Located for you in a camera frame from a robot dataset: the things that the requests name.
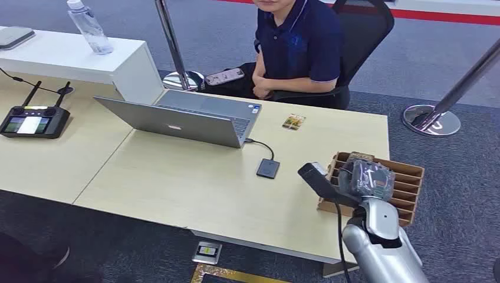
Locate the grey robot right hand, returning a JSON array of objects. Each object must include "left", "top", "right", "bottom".
[{"left": 337, "top": 157, "right": 396, "bottom": 203}]

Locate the person's left hand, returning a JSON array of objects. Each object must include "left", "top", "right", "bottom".
[{"left": 252, "top": 76, "right": 275, "bottom": 101}]

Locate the card with dark print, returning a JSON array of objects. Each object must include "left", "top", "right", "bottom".
[{"left": 347, "top": 152, "right": 376, "bottom": 163}]

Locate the wooden slotted card holder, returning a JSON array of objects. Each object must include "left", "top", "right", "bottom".
[{"left": 317, "top": 151, "right": 425, "bottom": 228}]

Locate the picture card with yellow print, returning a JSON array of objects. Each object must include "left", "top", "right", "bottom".
[{"left": 282, "top": 113, "right": 307, "bottom": 131}]

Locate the person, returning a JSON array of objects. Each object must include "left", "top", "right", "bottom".
[{"left": 202, "top": 0, "right": 346, "bottom": 101}]

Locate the black card reader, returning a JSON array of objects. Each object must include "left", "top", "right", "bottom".
[{"left": 256, "top": 158, "right": 281, "bottom": 180}]

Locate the smartphone with patterned case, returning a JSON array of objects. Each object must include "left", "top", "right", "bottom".
[{"left": 204, "top": 67, "right": 246, "bottom": 87}]

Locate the grey laptop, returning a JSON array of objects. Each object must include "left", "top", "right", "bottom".
[{"left": 93, "top": 89, "right": 263, "bottom": 149}]

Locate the black office chair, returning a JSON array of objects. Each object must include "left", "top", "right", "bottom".
[{"left": 254, "top": 0, "right": 396, "bottom": 110}]

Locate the gold floor tape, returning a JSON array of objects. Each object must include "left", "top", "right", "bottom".
[{"left": 190, "top": 264, "right": 291, "bottom": 283}]

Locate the white desk shelf box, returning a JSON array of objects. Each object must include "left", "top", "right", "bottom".
[{"left": 0, "top": 26, "right": 165, "bottom": 106}]

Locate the metal floor socket box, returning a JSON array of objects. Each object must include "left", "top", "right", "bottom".
[{"left": 192, "top": 241, "right": 223, "bottom": 266}]

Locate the clear plastic water bottle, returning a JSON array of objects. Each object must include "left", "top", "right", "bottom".
[{"left": 66, "top": 0, "right": 115, "bottom": 55}]

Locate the black remote controller with antennas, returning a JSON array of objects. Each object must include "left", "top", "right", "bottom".
[{"left": 0, "top": 81, "right": 71, "bottom": 140}]

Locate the flat grey device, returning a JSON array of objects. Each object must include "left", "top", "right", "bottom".
[{"left": 0, "top": 26, "right": 37, "bottom": 51}]

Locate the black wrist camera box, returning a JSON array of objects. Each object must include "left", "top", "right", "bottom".
[{"left": 297, "top": 162, "right": 361, "bottom": 209}]

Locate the black card reader cable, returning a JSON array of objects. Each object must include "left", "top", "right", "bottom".
[{"left": 244, "top": 137, "right": 276, "bottom": 162}]

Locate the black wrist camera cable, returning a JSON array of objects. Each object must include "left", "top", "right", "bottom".
[{"left": 334, "top": 201, "right": 353, "bottom": 283}]

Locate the chrome stanchion post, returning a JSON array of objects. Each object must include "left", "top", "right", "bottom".
[
  {"left": 402, "top": 38, "right": 500, "bottom": 138},
  {"left": 154, "top": 0, "right": 205, "bottom": 92}
]

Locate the thin black desk cable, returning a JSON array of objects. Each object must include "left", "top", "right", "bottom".
[{"left": 0, "top": 68, "right": 63, "bottom": 95}]

